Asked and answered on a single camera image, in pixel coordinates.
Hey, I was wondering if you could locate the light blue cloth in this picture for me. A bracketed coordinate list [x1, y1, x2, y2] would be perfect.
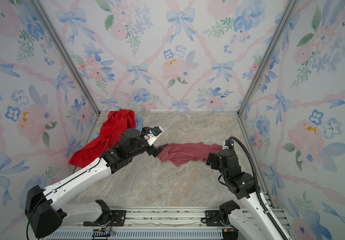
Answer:
[135, 115, 143, 132]

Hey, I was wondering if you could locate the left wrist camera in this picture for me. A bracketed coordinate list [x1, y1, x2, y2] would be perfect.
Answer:
[142, 126, 164, 146]

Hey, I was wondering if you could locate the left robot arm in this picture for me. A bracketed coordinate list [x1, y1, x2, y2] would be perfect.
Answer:
[24, 127, 165, 239]

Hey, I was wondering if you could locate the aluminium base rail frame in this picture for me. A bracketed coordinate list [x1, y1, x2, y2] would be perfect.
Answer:
[45, 207, 282, 240]

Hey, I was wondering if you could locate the maroon ribbed cloth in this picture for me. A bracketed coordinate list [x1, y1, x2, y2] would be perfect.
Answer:
[157, 142, 222, 167]

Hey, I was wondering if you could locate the left corner aluminium post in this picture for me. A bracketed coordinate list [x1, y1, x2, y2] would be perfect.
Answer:
[28, 1, 100, 115]

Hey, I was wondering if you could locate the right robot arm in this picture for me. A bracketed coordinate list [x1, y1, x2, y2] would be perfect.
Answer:
[206, 149, 293, 240]

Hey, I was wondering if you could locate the bright red cloth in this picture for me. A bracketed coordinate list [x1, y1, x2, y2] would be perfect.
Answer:
[69, 110, 136, 168]

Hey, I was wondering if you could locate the right corner aluminium post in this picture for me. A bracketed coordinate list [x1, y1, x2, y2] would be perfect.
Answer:
[237, 0, 298, 118]

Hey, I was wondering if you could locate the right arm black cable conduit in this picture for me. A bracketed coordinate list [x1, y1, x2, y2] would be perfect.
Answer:
[225, 136, 290, 240]

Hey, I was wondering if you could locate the corner aluminium post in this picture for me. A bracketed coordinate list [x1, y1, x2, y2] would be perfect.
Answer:
[237, 0, 298, 118]
[28, 1, 100, 115]

